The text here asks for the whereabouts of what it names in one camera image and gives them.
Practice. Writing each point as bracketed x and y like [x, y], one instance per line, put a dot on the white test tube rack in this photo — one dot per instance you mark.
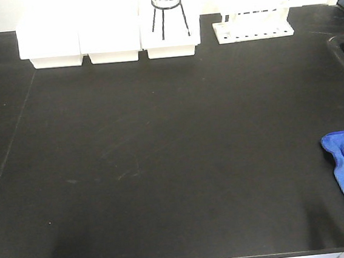
[250, 20]

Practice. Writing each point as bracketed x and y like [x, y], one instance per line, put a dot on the right white storage box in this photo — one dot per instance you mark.
[169, 32]

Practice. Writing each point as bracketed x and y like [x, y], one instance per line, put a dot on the white storage box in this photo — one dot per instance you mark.
[110, 32]
[49, 41]
[169, 32]

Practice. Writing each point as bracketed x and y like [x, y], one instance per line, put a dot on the middle white storage box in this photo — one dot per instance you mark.
[110, 32]

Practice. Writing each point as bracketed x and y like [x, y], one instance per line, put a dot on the left white storage box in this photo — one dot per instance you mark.
[49, 41]

